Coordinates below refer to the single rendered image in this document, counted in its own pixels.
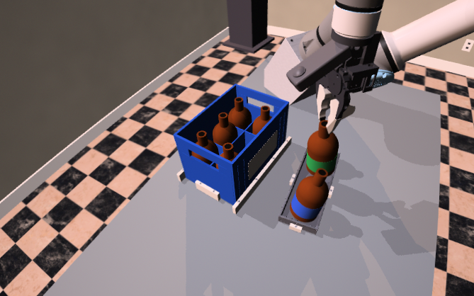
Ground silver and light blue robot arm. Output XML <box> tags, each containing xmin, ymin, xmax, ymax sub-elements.
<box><xmin>286</xmin><ymin>0</ymin><xmax>474</xmax><ymax>92</ymax></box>

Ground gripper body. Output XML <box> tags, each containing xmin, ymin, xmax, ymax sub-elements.
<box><xmin>320</xmin><ymin>29</ymin><xmax>382</xmax><ymax>97</ymax></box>

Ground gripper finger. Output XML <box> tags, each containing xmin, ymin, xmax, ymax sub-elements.
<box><xmin>316</xmin><ymin>80</ymin><xmax>336</xmax><ymax>121</ymax></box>
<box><xmin>326</xmin><ymin>83</ymin><xmax>355</xmax><ymax>134</ymax></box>

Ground blue plastic crate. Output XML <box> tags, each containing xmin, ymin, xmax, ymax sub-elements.
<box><xmin>173</xmin><ymin>88</ymin><xmax>288</xmax><ymax>205</ymax></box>

